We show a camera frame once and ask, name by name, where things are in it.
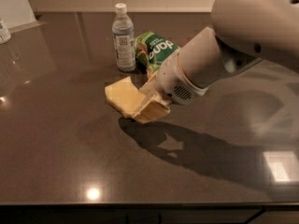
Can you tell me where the white bottle at left edge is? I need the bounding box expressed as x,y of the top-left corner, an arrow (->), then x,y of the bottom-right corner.
0,18 -> 11,44

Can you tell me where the yellow wavy sponge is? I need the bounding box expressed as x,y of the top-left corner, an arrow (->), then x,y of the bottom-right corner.
105,77 -> 146,119

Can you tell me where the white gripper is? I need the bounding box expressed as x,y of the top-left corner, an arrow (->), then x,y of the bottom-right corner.
133,50 -> 207,124

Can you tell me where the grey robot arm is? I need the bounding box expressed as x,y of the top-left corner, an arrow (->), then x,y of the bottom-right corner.
133,0 -> 299,123

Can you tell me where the clear plastic water bottle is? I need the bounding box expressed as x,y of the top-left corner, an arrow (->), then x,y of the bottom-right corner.
112,3 -> 135,72

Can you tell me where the green snack bag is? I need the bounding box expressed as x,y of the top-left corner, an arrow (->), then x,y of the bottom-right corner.
135,31 -> 179,77

